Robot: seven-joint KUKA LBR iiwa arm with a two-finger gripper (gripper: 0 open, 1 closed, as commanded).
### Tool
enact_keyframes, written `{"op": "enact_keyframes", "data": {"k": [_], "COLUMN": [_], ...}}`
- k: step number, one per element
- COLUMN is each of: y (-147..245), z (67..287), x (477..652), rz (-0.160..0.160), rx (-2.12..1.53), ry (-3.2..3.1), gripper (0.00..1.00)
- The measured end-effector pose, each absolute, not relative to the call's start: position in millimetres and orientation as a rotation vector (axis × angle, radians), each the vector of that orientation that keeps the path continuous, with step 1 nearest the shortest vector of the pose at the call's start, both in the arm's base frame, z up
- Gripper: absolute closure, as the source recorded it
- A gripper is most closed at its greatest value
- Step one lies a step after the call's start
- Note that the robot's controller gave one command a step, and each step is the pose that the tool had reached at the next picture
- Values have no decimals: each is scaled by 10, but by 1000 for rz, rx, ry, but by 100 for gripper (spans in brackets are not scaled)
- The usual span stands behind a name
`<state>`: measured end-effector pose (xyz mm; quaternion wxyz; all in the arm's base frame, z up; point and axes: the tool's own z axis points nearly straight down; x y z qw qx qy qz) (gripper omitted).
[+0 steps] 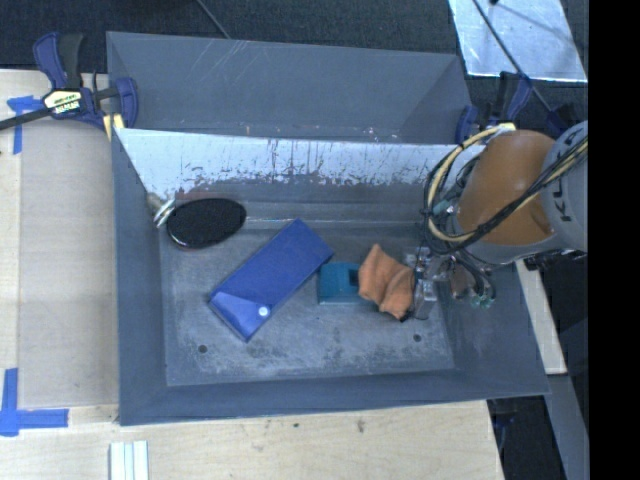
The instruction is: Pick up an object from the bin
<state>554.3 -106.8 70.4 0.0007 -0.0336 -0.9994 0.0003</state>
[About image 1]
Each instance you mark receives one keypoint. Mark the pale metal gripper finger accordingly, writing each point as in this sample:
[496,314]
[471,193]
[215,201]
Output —
[416,298]
[429,300]

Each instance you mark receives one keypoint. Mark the orange cloth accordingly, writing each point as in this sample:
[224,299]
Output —
[386,280]

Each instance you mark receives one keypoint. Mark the teal small block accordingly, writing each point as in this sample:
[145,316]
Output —
[334,283]

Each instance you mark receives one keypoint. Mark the grey metal bin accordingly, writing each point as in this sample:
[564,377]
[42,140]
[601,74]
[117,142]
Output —
[310,363]

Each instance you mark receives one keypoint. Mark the blue flat box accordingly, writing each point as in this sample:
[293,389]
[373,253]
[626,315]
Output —
[272,278]

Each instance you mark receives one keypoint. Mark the pale wood board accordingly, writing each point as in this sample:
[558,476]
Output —
[67,268]

